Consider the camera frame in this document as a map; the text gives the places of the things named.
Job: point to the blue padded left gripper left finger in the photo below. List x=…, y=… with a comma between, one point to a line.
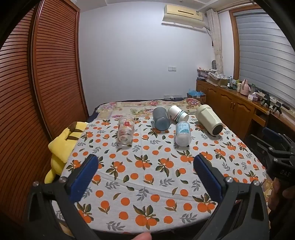
x=42, y=222

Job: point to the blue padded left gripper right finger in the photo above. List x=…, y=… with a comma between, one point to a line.
x=241, y=212

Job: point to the blue-grey plastic cup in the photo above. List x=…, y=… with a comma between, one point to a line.
x=161, y=119

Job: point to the clear frosted plastic cup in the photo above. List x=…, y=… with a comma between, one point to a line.
x=183, y=134

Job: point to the clear floral glass cup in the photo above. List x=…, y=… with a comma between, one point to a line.
x=126, y=128

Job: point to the white striped paper cup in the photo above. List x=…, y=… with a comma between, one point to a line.
x=177, y=114

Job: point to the operator hand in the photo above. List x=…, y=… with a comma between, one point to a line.
x=274, y=198

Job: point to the operator thumb tip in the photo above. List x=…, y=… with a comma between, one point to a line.
x=143, y=236

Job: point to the wooden sideboard cabinet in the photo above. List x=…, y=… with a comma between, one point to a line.
x=241, y=115

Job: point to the yellow plush toy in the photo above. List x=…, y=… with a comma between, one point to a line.
x=61, y=148

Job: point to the pink kettle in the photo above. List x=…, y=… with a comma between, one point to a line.
x=244, y=89

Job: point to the orange print tablecloth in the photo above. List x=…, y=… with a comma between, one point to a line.
x=151, y=185

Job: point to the cream insulated mug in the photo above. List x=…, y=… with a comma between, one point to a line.
x=209, y=119

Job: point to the grey window blind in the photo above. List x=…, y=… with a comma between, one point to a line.
x=266, y=56

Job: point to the blue plastic bag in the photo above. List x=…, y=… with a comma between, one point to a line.
x=195, y=94

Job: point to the brown louvered wardrobe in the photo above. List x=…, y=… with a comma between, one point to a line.
x=41, y=94

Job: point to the floral bed quilt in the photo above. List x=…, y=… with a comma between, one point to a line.
x=141, y=108

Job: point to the patterned curtain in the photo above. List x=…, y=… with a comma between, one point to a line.
x=215, y=29

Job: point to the wall light switch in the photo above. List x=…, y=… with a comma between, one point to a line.
x=171, y=68

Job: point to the white wall air conditioner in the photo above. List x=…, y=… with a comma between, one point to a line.
x=183, y=16

